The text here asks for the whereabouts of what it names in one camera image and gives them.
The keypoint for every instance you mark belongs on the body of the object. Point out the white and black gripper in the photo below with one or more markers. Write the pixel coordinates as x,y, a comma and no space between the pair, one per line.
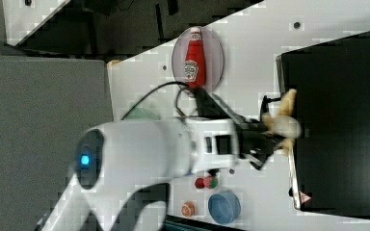
220,137

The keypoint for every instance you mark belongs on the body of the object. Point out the peeled toy banana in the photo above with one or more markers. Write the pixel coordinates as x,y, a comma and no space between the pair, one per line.
283,124

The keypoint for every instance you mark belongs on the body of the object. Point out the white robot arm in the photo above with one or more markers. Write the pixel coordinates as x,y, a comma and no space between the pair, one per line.
123,166

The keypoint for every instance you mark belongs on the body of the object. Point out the black toaster oven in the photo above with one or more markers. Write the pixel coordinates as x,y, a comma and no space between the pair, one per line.
331,171

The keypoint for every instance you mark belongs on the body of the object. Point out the red toy strawberry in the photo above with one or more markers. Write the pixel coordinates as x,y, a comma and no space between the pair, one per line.
210,182

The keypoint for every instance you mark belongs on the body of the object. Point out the red toy tomato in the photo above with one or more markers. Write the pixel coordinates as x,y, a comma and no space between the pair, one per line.
199,183

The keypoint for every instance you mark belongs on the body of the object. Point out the blue plastic cup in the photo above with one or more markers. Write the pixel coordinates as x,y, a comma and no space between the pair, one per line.
224,207

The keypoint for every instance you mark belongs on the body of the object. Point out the grey round plate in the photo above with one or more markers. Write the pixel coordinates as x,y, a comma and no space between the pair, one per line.
213,53

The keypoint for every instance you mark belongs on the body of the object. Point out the red ketchup bottle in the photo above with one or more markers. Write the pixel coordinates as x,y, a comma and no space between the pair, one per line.
195,67

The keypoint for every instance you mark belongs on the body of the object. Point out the orange slice toy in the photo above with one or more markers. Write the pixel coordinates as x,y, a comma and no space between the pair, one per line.
188,209

